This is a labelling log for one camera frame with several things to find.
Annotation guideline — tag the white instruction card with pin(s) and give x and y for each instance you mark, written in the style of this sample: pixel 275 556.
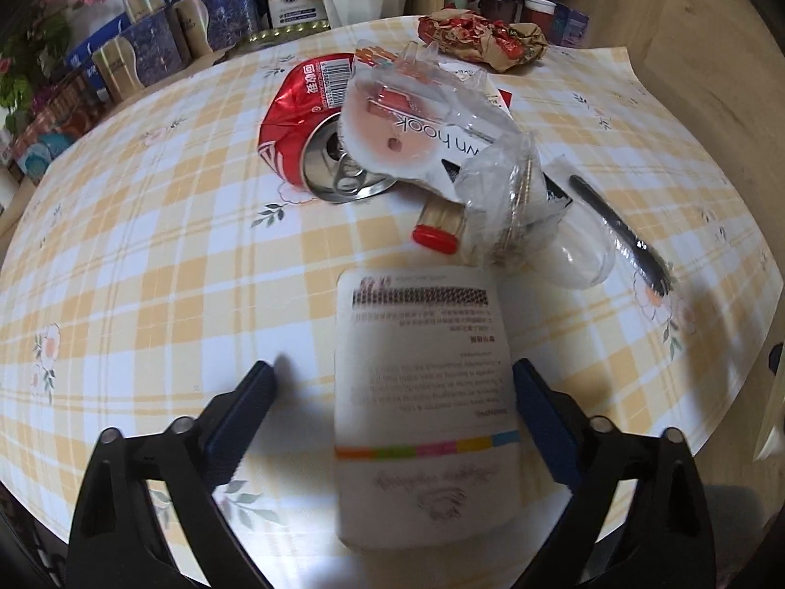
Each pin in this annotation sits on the white instruction card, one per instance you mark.
pixel 425 429

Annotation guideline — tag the blue gold gift box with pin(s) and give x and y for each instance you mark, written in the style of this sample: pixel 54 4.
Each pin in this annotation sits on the blue gold gift box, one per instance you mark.
pixel 142 55

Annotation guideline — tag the red paper cup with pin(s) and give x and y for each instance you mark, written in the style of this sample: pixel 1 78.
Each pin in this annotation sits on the red paper cup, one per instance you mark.
pixel 539 12

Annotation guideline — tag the toothpick bottle red cap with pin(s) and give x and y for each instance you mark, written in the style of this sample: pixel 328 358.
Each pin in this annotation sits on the toothpick bottle red cap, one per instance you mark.
pixel 440 227

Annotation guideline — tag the clear floral plastic package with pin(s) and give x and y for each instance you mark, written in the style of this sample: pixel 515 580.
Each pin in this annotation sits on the clear floral plastic package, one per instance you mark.
pixel 412 119

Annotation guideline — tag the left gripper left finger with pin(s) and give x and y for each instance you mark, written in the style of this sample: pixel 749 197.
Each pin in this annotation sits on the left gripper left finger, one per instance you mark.
pixel 116 540

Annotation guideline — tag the crushed red soda can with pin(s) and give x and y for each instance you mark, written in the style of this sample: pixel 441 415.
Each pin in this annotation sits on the crushed red soda can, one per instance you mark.
pixel 299 137

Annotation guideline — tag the black plastic spoon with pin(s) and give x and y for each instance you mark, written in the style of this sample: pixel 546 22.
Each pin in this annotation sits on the black plastic spoon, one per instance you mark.
pixel 641 256

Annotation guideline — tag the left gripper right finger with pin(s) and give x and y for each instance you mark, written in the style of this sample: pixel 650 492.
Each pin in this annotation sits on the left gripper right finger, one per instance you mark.
pixel 667 539

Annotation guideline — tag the gold decorative tray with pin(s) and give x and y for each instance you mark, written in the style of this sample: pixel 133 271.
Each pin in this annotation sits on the gold decorative tray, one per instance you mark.
pixel 270 37

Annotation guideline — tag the crumpled brown red paper bag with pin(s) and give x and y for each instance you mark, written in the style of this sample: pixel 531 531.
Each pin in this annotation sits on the crumpled brown red paper bag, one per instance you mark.
pixel 464 34

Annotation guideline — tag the red cigarette box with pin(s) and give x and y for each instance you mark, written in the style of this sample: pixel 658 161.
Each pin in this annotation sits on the red cigarette box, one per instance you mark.
pixel 501 99

